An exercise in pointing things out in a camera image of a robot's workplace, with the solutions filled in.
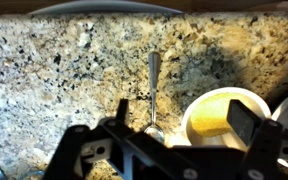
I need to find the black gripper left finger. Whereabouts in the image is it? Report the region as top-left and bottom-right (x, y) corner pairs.
(42, 98), (198, 180)

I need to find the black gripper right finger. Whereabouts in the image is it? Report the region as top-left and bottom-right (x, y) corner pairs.
(226, 99), (288, 180)

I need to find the silver metal spoon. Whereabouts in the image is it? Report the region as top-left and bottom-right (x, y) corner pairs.
(143, 49), (167, 145)

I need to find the shallow steel bowl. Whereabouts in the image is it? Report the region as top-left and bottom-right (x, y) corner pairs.
(179, 86), (273, 152)

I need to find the yellow grainy food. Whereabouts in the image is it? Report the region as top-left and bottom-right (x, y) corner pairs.
(189, 92), (243, 138)

